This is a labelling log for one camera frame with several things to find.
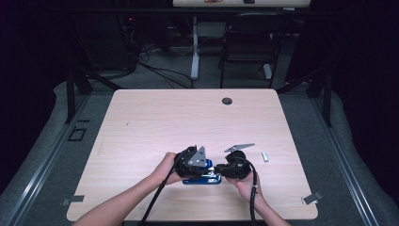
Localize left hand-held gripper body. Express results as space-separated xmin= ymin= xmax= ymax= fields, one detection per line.
xmin=173 ymin=144 xmax=210 ymax=181

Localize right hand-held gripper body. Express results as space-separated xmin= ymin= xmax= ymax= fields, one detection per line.
xmin=223 ymin=142 xmax=256 ymax=181

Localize blue stapler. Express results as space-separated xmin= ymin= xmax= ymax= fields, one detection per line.
xmin=182 ymin=158 xmax=223 ymax=186

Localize person's right hand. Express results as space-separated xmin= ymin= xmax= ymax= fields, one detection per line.
xmin=225 ymin=170 xmax=263 ymax=205

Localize person's left hand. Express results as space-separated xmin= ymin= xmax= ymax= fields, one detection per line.
xmin=150 ymin=152 xmax=186 ymax=186

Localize grey tape strip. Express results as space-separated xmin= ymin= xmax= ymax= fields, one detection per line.
xmin=59 ymin=195 xmax=86 ymax=207
xmin=301 ymin=190 xmax=324 ymax=205

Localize white desk foot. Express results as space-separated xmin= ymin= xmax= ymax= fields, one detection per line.
xmin=263 ymin=63 xmax=274 ymax=80

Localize white desk leg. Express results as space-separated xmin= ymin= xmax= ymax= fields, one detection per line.
xmin=190 ymin=15 xmax=200 ymax=81

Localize black folding chair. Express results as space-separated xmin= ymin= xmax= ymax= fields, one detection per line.
xmin=217 ymin=12 xmax=294 ymax=89

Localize dark computer tower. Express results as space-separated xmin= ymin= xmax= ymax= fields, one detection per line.
xmin=93 ymin=13 xmax=140 ymax=72

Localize light wooden desk top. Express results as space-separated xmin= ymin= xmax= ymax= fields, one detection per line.
xmin=172 ymin=0 xmax=311 ymax=8

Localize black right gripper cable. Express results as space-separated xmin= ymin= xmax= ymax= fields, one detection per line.
xmin=239 ymin=157 xmax=260 ymax=226

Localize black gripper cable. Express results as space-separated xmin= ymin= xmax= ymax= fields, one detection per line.
xmin=138 ymin=154 xmax=187 ymax=226
xmin=239 ymin=157 xmax=260 ymax=226

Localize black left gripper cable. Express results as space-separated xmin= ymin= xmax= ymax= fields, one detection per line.
xmin=138 ymin=154 xmax=187 ymax=226

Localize black floor cables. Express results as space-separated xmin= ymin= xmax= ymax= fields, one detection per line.
xmin=136 ymin=43 xmax=195 ymax=89

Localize metal floor rail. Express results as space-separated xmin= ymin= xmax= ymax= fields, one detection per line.
xmin=310 ymin=96 xmax=381 ymax=226
xmin=0 ymin=93 xmax=92 ymax=226

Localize black metal frame stand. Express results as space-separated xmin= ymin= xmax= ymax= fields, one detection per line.
xmin=276 ymin=66 xmax=334 ymax=128
xmin=64 ymin=66 xmax=124 ymax=124

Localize black horizontal frame bar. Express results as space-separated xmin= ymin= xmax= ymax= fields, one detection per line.
xmin=59 ymin=7 xmax=314 ymax=15

